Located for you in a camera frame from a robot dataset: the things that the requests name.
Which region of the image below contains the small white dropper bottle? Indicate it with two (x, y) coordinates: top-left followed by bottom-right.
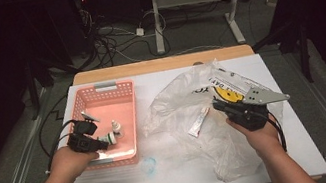
(110, 118), (125, 140)

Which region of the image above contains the tangle of floor cables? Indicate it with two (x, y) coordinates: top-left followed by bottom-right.
(79, 0), (173, 72)

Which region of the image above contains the small clear blue cap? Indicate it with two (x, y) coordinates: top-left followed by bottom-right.
(139, 155), (160, 178)

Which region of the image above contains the left hand-held gripper black cable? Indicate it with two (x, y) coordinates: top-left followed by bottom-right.
(37, 117), (92, 176)

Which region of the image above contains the white power adapter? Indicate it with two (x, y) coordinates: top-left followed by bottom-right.
(135, 26), (146, 38)

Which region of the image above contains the black floor cable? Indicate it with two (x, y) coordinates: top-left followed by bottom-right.
(32, 93), (77, 152)

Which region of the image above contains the person's left hand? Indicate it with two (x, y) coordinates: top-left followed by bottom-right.
(44, 141), (104, 183)

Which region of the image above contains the wooden table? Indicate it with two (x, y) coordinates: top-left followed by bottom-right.
(40, 33), (323, 183)

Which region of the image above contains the pink perforated plastic basket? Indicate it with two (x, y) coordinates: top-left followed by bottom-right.
(58, 78), (148, 175)

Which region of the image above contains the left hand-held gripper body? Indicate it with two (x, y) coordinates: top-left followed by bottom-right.
(62, 107), (111, 157)

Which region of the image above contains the right hand-held gripper black cable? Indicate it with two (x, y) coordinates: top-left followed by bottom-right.
(265, 110), (289, 155)

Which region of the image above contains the hand-held gripper black cable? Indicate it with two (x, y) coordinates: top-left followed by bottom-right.
(265, 110), (289, 155)
(37, 117), (92, 176)

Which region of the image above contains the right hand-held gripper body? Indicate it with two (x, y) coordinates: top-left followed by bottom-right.
(218, 81), (296, 136)

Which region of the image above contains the person's right hand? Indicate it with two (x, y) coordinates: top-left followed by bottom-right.
(225, 110), (283, 162)

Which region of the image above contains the white power strip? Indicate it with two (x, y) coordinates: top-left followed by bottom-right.
(266, 0), (282, 8)

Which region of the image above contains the black metal stand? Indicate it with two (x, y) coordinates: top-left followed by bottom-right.
(248, 12), (317, 92)
(21, 57), (46, 121)

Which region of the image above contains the white bottle with green ring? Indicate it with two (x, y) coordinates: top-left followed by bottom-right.
(96, 130), (119, 148)

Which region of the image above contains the clear printed plastic bag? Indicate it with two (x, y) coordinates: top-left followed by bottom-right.
(133, 49), (296, 183)

